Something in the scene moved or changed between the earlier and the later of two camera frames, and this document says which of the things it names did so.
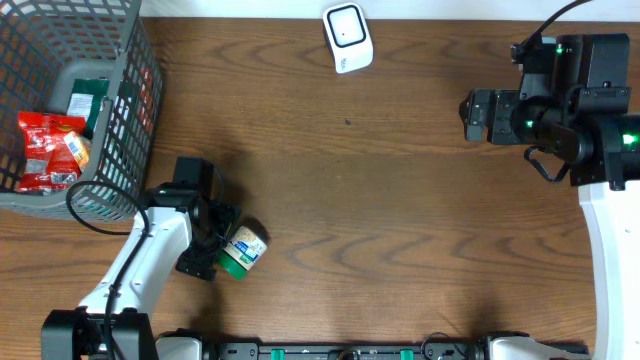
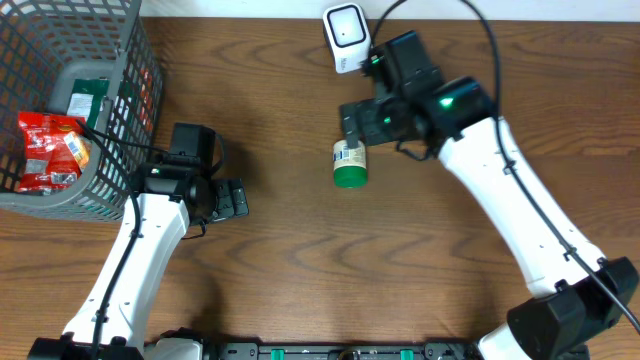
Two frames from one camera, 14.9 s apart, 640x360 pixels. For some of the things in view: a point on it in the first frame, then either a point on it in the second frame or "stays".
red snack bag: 54,149 stays
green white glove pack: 86,100 stays
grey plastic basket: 43,43 stays
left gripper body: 214,226 -> 223,209
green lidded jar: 243,248 -> 350,164
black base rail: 418,351 stays
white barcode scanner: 348,36 stays
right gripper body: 501,124 -> 382,119
